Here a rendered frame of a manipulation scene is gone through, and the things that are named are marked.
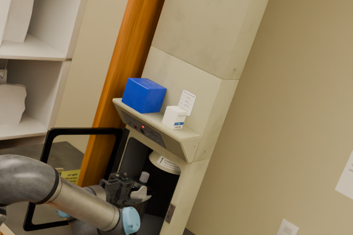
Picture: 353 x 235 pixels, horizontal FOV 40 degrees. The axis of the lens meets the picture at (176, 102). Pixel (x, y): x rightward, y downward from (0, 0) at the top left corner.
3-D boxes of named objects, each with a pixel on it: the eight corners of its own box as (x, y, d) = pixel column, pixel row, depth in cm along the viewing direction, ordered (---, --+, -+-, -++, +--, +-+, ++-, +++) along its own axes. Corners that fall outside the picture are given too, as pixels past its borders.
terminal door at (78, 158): (96, 220, 187) (124, 128, 176) (22, 232, 166) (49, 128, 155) (95, 219, 188) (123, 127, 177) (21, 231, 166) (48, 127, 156)
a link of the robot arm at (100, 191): (93, 214, 149) (77, 201, 154) (104, 212, 153) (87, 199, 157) (100, 194, 147) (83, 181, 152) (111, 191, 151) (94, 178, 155)
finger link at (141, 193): (158, 188, 164) (134, 187, 160) (153, 203, 166) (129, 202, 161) (154, 183, 167) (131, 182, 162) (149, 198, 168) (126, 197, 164)
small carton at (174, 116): (170, 121, 161) (176, 105, 160) (182, 128, 158) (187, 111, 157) (161, 122, 157) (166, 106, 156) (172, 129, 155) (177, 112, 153)
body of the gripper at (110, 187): (137, 181, 160) (111, 188, 150) (130, 204, 162) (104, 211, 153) (121, 170, 164) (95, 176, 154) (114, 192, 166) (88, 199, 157)
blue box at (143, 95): (139, 100, 173) (146, 77, 170) (159, 112, 167) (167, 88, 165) (120, 102, 165) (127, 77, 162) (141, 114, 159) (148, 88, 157)
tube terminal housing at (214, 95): (136, 214, 210) (190, 49, 190) (191, 257, 193) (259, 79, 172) (93, 228, 190) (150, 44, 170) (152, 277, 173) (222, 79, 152)
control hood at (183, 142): (126, 121, 178) (134, 96, 175) (193, 162, 160) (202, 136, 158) (104, 124, 169) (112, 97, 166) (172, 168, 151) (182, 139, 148)
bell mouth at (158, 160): (168, 149, 190) (173, 137, 189) (203, 171, 181) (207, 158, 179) (139, 155, 176) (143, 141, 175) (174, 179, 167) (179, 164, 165)
